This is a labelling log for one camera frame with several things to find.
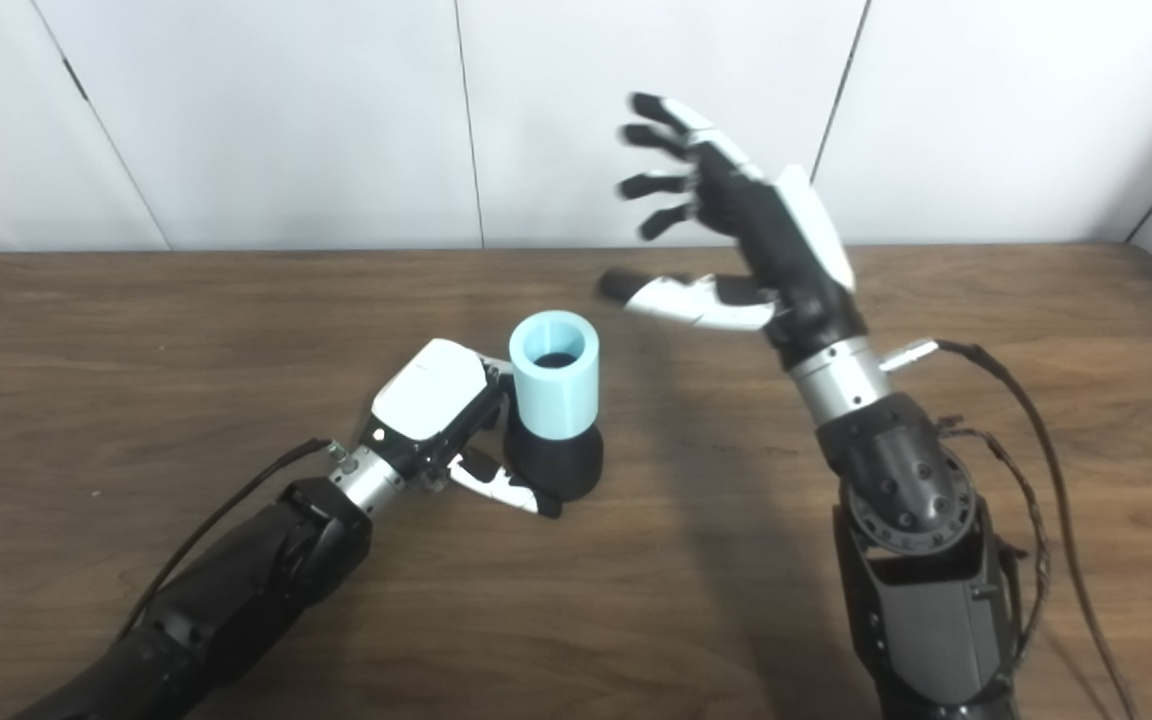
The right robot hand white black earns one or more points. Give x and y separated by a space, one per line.
796 260

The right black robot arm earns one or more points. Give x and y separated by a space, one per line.
926 600

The black nozzle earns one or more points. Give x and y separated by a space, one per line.
556 468

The black wall panel hinge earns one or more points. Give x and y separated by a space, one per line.
76 80

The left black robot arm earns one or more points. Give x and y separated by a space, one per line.
236 590

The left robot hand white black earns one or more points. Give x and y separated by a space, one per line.
426 395

